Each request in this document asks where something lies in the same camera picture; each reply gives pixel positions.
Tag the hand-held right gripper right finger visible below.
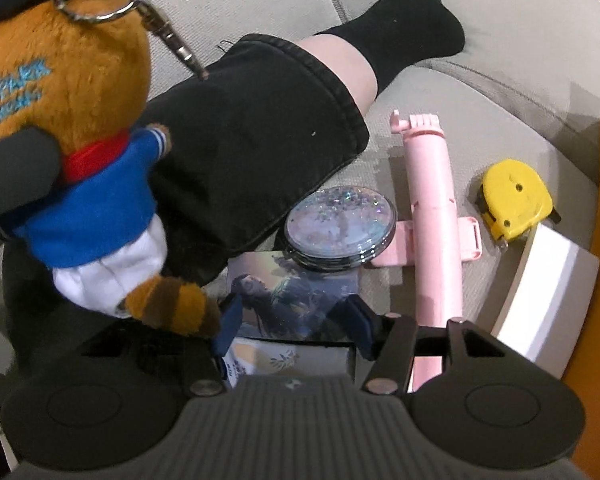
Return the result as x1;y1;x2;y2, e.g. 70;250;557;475
328;294;538;396

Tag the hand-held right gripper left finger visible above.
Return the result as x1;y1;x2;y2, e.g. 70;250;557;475
79;294;246;399

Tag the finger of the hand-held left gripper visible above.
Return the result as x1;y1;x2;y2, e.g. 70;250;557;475
0;127;64;224

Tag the printed photo card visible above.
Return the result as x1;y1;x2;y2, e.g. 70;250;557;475
225;250;364;347

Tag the brown plush toy keychain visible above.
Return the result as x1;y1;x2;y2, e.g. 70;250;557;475
0;0;224;339

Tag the white printed box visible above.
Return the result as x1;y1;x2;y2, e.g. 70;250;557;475
220;337;357;392

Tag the round glitter compact mirror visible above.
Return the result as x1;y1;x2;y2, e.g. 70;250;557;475
283;185;397;272

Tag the pink selfie stick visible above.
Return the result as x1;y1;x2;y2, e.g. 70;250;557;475
370;110;484;392

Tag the person's leg, black sock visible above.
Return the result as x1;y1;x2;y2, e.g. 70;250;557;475
145;33;371;287

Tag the white curved panel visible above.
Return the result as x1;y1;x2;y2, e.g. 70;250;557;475
490;222;600;379

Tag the person's bare leg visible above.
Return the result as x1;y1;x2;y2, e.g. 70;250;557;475
297;35;379;117

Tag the beige sofa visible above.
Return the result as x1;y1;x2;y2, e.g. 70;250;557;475
0;0;600;411

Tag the black sock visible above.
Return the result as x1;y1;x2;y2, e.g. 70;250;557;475
312;0;467;102

